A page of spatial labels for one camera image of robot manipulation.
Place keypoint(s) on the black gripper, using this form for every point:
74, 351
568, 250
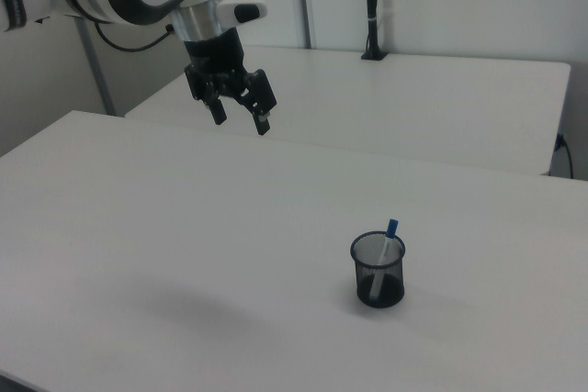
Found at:
216, 54

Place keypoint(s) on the white marker with blue cap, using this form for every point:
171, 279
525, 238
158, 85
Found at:
385, 247

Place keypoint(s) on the white background table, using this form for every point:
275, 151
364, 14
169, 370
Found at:
390, 103

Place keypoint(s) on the black pole with clamp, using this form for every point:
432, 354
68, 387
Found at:
372, 6

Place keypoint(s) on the black mesh pen cup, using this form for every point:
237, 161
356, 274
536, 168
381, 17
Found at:
367, 286

